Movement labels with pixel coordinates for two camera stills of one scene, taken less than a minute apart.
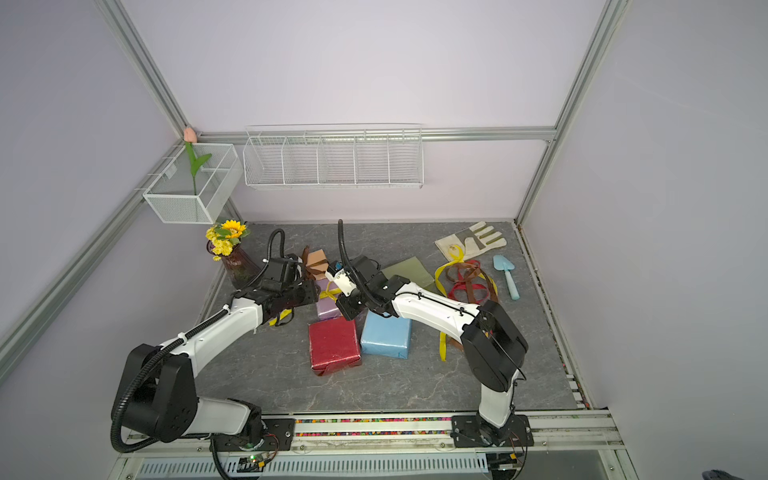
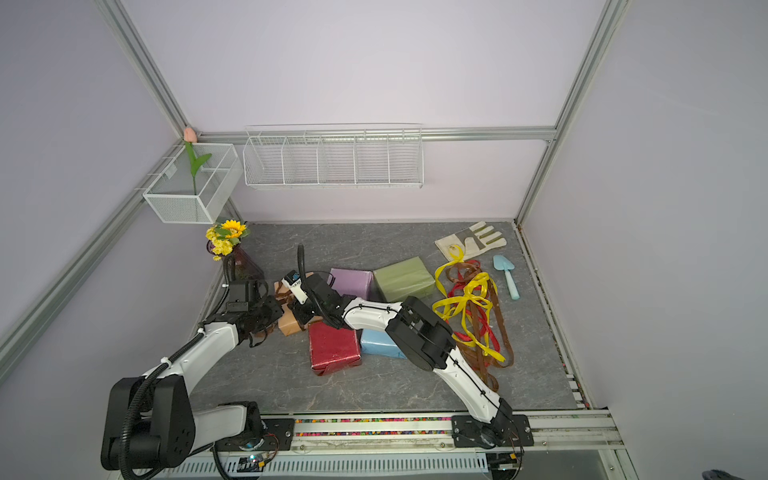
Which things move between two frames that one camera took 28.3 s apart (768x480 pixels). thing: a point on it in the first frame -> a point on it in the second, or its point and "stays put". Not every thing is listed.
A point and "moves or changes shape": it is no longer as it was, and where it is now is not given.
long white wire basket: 331,156 stays put
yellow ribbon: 330,291 moves or changes shape
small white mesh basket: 172,196 stays put
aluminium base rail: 567,446 stays put
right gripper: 346,311 -> 295,306
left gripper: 311,294 -> 275,309
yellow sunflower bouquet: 225,236 stays put
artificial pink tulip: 190,137 stays put
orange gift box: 317,264 moves or changes shape
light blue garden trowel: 500,262 stays put
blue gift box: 386,336 stays put
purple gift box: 327,307 moves or changes shape
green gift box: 413,270 stays put
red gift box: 334,345 stays put
